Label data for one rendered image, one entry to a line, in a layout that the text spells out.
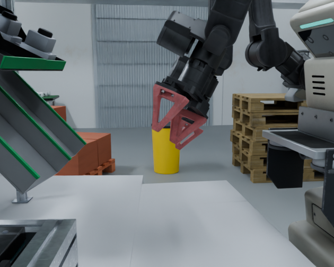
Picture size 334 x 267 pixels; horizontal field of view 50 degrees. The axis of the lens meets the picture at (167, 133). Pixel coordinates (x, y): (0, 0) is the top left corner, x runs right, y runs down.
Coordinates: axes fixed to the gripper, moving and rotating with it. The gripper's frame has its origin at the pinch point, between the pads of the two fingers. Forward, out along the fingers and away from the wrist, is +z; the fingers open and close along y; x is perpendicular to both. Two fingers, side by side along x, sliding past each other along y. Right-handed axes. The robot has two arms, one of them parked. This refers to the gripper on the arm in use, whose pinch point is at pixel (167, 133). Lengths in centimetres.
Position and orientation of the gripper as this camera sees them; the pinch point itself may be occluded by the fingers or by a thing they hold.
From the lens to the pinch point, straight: 68.3
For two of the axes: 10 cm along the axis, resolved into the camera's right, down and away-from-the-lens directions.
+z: -4.6, 8.9, -0.7
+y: -3.6, -2.5, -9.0
